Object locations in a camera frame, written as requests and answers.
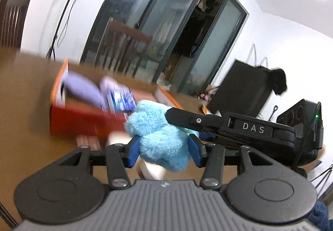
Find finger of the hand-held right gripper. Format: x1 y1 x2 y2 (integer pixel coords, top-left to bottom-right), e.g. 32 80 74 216
166 107 227 131

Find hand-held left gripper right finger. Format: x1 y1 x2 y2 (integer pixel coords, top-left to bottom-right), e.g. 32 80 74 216
188 134 279 190

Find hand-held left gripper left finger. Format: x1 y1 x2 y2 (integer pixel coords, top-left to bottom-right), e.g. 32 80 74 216
56 137 141 190

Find blue plush toy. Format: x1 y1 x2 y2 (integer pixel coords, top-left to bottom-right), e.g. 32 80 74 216
124 99 199 172

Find orange cardboard box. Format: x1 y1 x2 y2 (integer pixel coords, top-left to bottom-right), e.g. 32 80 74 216
49 59 183 140

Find small orange and white box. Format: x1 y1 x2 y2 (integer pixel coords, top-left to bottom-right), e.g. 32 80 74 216
201 105 223 117

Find white fluffy animal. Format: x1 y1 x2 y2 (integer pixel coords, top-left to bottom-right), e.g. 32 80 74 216
156 72 172 91

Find pink striped packet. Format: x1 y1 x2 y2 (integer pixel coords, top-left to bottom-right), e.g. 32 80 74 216
76 135 101 152

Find black paper shopping bag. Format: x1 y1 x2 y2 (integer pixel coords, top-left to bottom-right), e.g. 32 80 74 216
208 43 276 119

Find blue and white packet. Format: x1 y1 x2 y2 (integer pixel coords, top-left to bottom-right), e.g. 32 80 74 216
108 89 136 113

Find black cloth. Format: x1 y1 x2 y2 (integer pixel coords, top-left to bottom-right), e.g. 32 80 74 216
271 67 287 95

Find thin black tripod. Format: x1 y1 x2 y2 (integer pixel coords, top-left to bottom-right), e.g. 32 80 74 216
311 165 333 197

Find purple plush toy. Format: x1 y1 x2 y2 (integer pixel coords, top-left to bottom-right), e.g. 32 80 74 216
62 72 130 112

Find sliding glass door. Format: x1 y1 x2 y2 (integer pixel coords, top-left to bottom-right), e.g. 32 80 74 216
79 0 247 95

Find blue fleece clothing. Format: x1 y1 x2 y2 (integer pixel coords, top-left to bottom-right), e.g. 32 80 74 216
311 201 333 231

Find brown slatted wooden chair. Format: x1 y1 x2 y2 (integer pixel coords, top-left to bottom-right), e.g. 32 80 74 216
95 17 153 79

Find black tripod stand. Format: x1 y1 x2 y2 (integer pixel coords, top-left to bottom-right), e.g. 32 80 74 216
46 0 94 61

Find dark wooden chair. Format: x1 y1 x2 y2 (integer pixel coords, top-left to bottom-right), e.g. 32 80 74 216
0 0 32 50

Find pink bag with black straps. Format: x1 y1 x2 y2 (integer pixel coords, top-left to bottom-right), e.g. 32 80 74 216
191 85 219 102

